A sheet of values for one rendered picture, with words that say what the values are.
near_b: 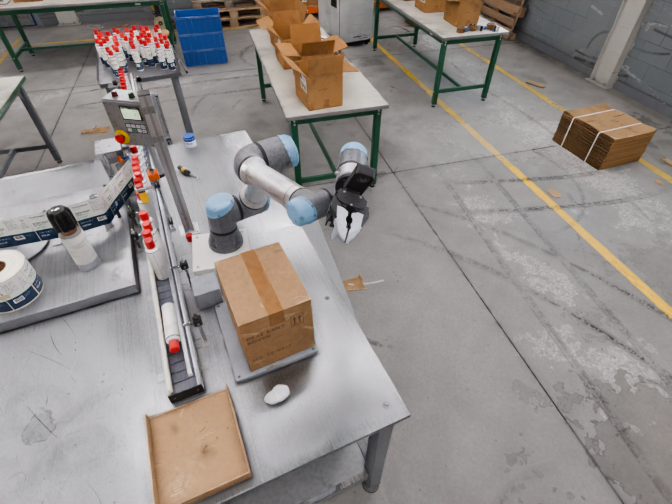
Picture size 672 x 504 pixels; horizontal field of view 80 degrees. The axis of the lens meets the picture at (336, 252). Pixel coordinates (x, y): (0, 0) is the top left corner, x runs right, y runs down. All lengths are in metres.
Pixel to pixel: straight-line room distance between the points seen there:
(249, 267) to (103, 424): 0.67
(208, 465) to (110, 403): 0.42
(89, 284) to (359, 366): 1.14
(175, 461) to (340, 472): 0.80
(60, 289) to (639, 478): 2.74
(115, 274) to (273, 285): 0.80
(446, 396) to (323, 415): 1.15
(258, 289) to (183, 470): 0.57
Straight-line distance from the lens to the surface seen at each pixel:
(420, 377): 2.45
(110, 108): 1.83
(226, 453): 1.39
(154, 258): 1.71
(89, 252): 1.93
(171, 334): 1.54
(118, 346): 1.72
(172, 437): 1.46
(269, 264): 1.40
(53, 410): 1.68
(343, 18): 6.91
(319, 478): 1.97
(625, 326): 3.17
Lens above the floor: 2.11
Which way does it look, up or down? 44 degrees down
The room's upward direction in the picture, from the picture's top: straight up
